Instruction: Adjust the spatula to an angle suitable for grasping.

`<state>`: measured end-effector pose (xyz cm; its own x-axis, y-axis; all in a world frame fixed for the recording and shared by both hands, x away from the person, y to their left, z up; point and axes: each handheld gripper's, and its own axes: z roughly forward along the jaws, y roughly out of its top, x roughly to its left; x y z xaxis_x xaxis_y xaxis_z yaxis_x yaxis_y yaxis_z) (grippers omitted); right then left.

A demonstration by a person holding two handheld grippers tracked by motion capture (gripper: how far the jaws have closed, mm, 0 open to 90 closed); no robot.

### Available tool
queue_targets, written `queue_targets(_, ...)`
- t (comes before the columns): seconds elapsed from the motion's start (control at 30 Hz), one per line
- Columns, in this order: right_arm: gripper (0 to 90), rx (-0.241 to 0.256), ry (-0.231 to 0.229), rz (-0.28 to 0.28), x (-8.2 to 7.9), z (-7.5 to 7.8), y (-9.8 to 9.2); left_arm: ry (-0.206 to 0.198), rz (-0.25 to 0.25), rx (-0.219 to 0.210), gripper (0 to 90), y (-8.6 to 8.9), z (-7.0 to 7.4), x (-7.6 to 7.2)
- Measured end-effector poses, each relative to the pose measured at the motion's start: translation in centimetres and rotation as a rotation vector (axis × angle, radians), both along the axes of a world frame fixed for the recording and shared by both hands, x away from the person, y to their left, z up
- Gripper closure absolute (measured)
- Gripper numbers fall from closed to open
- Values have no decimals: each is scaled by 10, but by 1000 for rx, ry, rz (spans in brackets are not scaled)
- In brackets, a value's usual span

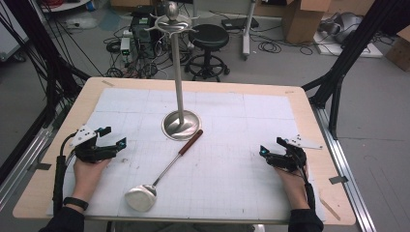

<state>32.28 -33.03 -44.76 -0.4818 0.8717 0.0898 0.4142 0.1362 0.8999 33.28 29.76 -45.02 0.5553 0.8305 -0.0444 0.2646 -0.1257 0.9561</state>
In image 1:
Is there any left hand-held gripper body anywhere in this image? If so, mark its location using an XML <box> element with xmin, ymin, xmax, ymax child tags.
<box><xmin>69</xmin><ymin>125</ymin><xmax>119</xmax><ymax>163</ymax></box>

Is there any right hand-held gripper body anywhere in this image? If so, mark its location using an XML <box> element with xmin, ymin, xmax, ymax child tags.
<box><xmin>267</xmin><ymin>134</ymin><xmax>323</xmax><ymax>173</ymax></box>

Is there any steel ladle with brown handle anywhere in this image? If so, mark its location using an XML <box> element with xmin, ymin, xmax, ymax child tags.
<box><xmin>124</xmin><ymin>129</ymin><xmax>204</xmax><ymax>213</ymax></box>

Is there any silver utensil stand with hooks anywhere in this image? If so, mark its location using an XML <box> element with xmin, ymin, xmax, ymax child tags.
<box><xmin>143</xmin><ymin>0</ymin><xmax>202</xmax><ymax>142</ymax></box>

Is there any person's left hand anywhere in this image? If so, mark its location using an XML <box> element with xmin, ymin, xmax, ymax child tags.
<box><xmin>71</xmin><ymin>158</ymin><xmax>112</xmax><ymax>203</ymax></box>

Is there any person's right hand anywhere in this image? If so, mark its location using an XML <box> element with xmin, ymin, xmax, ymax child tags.
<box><xmin>274</xmin><ymin>166</ymin><xmax>310</xmax><ymax>211</ymax></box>

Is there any white grid mat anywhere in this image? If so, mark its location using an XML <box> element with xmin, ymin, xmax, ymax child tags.
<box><xmin>46</xmin><ymin>87</ymin><xmax>327</xmax><ymax>223</ymax></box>

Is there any grey tape strip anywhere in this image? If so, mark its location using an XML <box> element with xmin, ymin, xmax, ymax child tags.
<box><xmin>28</xmin><ymin>162</ymin><xmax>52</xmax><ymax>172</ymax></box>
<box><xmin>328</xmin><ymin>175</ymin><xmax>349</xmax><ymax>186</ymax></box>

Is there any black wristband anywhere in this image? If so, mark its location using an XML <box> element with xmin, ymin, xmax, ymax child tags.
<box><xmin>62</xmin><ymin>196</ymin><xmax>90</xmax><ymax>211</ymax></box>

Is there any small white power box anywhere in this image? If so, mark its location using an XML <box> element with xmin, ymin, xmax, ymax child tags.
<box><xmin>120</xmin><ymin>37</ymin><xmax>132</xmax><ymax>56</ymax></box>

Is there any black computer tower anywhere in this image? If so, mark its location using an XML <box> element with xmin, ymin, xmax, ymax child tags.
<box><xmin>130</xmin><ymin>14</ymin><xmax>162</xmax><ymax>59</ymax></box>

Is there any white stand pole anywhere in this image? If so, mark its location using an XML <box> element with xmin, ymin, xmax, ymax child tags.
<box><xmin>242</xmin><ymin>0</ymin><xmax>257</xmax><ymax>61</ymax></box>

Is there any white flat board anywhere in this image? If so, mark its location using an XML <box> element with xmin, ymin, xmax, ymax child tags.
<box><xmin>312</xmin><ymin>30</ymin><xmax>385</xmax><ymax>59</ymax></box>

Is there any tall cardboard box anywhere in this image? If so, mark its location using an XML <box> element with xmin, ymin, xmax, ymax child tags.
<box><xmin>281</xmin><ymin>0</ymin><xmax>333</xmax><ymax>45</ymax></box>

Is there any flat black device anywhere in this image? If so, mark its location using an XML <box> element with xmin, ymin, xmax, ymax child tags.
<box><xmin>220</xmin><ymin>16</ymin><xmax>260</xmax><ymax>31</ymax></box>

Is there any black round stool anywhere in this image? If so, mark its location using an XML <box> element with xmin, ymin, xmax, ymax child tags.
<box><xmin>184</xmin><ymin>23</ymin><xmax>231</xmax><ymax>82</ymax></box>

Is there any grey headset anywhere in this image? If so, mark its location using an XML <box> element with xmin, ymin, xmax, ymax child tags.
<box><xmin>318</xmin><ymin>12</ymin><xmax>364</xmax><ymax>44</ymax></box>

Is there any small cardboard box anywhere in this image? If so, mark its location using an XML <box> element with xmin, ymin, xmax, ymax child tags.
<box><xmin>385</xmin><ymin>25</ymin><xmax>410</xmax><ymax>73</ymax></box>

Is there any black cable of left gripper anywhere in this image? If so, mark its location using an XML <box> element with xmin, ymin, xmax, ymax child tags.
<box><xmin>52</xmin><ymin>131</ymin><xmax>78</xmax><ymax>216</ymax></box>

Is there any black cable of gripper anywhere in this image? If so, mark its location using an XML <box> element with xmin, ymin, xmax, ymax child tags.
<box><xmin>298</xmin><ymin>160</ymin><xmax>317</xmax><ymax>211</ymax></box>
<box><xmin>52</xmin><ymin>131</ymin><xmax>78</xmax><ymax>216</ymax></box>

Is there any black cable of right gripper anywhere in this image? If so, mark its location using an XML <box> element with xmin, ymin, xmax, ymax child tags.
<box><xmin>298</xmin><ymin>160</ymin><xmax>317</xmax><ymax>211</ymax></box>

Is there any aluminium rail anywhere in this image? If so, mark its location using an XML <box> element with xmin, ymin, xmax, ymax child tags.
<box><xmin>0</xmin><ymin>125</ymin><xmax>54</xmax><ymax>211</ymax></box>
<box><xmin>310</xmin><ymin>104</ymin><xmax>378</xmax><ymax>232</ymax></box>

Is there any tangle of black floor cables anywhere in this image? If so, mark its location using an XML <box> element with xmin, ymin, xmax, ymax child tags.
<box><xmin>104</xmin><ymin>25</ymin><xmax>194</xmax><ymax>80</ymax></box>

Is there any black metal frame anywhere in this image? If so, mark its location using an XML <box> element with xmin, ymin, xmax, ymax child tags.
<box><xmin>302</xmin><ymin>0</ymin><xmax>410</xmax><ymax>140</ymax></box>
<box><xmin>0</xmin><ymin>0</ymin><xmax>91</xmax><ymax>185</ymax></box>

